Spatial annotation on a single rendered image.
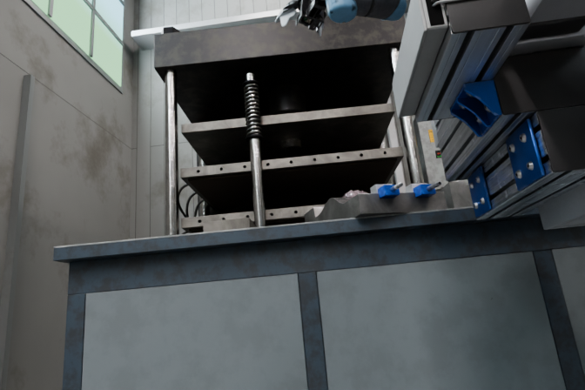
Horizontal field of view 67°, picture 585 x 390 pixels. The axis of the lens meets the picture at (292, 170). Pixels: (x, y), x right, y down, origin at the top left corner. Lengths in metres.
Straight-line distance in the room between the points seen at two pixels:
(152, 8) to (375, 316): 4.59
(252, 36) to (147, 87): 2.62
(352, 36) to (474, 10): 1.80
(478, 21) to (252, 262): 0.89
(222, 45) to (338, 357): 1.66
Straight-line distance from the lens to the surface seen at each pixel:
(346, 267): 1.24
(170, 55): 2.43
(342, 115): 2.30
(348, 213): 1.25
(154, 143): 4.58
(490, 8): 0.60
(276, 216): 2.11
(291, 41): 2.35
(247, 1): 5.08
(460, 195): 1.36
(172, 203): 2.15
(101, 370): 1.37
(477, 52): 0.63
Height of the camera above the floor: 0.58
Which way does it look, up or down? 17 degrees up
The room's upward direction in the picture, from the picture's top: 5 degrees counter-clockwise
